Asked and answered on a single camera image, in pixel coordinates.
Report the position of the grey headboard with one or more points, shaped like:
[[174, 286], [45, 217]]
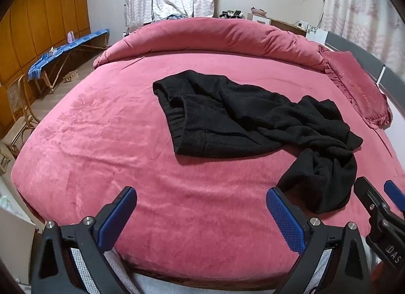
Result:
[[391, 83]]

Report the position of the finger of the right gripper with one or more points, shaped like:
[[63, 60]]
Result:
[[386, 236], [395, 194]]

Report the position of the black knitted garment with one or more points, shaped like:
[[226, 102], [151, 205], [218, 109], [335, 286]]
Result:
[[210, 116]]

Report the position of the orange wooden wardrobe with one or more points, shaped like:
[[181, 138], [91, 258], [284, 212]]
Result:
[[29, 28]]

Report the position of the right white curtain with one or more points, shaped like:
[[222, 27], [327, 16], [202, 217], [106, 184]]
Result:
[[373, 25]]

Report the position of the pink ruffled pillow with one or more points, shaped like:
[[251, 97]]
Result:
[[357, 86]]

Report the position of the blue ironing board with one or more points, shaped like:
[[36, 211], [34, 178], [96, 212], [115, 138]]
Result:
[[53, 64]]

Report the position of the rattan chair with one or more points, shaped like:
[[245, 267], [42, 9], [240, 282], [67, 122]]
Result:
[[23, 117]]

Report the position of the grey trousers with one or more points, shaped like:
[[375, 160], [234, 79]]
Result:
[[137, 283]]

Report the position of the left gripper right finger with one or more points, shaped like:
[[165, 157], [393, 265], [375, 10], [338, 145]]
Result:
[[331, 259]]

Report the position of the pink rolled duvet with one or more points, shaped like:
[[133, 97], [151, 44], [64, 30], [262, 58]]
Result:
[[236, 36]]

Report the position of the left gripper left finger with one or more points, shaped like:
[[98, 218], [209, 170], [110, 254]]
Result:
[[54, 269]]

